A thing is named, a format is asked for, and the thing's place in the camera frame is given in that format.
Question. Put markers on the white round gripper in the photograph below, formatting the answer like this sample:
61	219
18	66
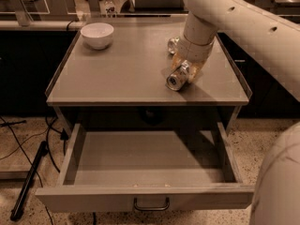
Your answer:
196	52

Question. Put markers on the blue silver redbull can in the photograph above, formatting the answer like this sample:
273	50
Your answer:
179	77

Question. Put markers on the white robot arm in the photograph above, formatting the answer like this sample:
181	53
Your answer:
274	43

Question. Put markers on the green soda can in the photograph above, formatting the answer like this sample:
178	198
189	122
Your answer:
172	45

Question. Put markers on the grey cabinet with glass top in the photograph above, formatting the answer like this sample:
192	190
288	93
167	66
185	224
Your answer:
134	69

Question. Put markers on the open grey top drawer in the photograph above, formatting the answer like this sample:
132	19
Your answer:
104	171

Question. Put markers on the clear plastic water bottle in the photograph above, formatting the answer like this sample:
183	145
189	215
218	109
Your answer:
109	8

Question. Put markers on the white ceramic bowl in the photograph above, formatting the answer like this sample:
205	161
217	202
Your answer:
98	35

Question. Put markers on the black bar on floor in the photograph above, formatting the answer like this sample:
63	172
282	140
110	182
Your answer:
17	211

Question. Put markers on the black metal drawer handle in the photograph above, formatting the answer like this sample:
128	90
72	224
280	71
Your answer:
151	204

